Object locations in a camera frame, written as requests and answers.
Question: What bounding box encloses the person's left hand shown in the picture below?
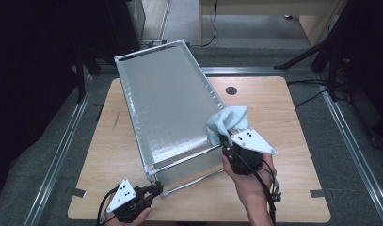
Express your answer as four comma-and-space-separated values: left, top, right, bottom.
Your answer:
105, 209, 152, 226

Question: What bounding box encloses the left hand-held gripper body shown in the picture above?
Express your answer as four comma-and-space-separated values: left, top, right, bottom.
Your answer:
106, 178, 152, 224

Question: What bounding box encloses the thin black tape strip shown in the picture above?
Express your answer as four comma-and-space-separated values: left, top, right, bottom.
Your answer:
92, 103, 104, 121

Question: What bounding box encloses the light wooden desk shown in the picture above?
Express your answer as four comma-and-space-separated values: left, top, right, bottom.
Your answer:
198, 0, 348, 48

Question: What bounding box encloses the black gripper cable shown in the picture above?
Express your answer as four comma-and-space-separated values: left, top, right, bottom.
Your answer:
230, 150, 281, 226
97, 186, 120, 226

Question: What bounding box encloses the grey floor tape piece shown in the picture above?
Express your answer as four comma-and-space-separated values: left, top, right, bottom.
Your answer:
310, 188, 333, 199
66, 186, 87, 199

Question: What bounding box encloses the aluminium floor rail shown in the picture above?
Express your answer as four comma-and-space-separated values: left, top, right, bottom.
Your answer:
317, 84, 383, 226
23, 74, 94, 226

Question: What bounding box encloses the black hanging cable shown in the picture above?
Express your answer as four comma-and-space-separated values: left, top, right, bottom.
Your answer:
192, 0, 219, 48

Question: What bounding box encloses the black curtain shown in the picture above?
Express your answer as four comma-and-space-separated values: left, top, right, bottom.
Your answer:
345, 0, 383, 149
0, 0, 112, 205

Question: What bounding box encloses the person's right hand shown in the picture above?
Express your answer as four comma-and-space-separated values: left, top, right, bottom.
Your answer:
221, 153, 278, 205

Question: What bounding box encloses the black computer tower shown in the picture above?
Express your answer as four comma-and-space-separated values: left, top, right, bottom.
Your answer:
105, 0, 146, 62

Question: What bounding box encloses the light blue cleaning cloth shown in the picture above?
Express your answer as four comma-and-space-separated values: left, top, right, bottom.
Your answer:
205, 105, 249, 147

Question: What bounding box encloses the black tripod stand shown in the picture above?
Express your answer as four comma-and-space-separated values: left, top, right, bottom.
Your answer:
73, 46, 136, 104
273, 0, 357, 102

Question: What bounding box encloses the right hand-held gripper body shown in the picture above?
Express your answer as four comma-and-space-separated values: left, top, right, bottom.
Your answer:
222, 127, 278, 176

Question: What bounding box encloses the black floor cable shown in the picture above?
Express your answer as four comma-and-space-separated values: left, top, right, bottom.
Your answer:
294, 89, 328, 109
286, 78, 328, 87

